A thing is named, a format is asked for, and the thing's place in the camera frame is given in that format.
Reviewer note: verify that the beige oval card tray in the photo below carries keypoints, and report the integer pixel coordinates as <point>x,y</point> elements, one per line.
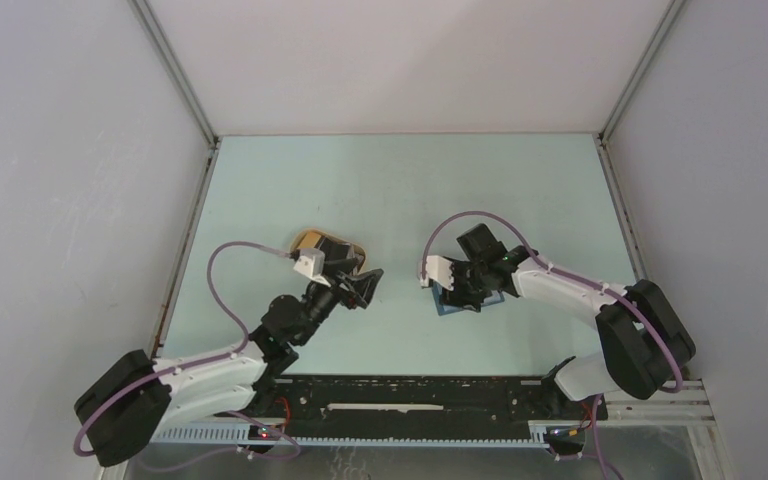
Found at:
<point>333,247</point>

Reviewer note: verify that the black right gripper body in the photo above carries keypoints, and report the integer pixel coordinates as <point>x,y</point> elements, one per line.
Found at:
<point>470,286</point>

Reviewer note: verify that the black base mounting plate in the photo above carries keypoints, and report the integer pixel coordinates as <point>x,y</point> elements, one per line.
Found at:
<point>415,408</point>

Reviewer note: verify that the gold credit card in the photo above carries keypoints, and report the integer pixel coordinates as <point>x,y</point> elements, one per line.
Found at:
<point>306,239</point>

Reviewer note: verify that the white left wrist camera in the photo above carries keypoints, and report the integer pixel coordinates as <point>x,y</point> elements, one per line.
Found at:
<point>309,262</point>

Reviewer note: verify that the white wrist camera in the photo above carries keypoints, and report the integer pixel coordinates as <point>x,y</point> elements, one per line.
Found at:
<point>435,269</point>
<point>309,262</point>

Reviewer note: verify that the aluminium frame rail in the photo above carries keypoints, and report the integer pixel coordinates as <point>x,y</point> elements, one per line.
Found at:
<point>689,409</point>

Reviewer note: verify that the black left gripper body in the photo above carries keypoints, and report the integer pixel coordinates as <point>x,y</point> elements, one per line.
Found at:
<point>320,299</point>

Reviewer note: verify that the blue card holder wallet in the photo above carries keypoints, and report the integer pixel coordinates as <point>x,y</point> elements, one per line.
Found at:
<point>445,309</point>

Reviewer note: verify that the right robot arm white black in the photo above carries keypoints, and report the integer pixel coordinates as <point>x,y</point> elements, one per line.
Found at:
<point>643,343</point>

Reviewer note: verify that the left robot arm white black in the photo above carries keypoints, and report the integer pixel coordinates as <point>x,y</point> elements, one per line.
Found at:
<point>138,398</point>

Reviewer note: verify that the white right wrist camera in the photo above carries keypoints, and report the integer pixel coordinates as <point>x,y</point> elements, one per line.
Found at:
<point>435,269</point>

